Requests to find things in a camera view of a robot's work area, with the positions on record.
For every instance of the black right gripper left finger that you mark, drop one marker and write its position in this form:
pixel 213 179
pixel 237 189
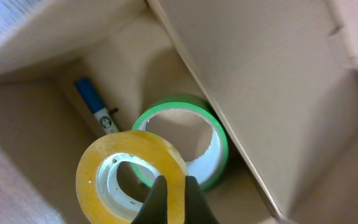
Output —
pixel 154 209

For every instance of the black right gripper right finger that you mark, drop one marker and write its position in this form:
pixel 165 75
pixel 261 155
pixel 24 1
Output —
pixel 197 210

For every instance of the green tape roll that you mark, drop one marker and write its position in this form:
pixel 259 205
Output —
pixel 190 124

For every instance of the small yellow tape roll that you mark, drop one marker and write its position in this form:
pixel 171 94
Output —
pixel 150 147

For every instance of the blue whiteboard marker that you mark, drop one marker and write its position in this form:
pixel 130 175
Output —
pixel 95 104

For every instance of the open cardboard box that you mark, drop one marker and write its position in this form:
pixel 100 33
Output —
pixel 275 73

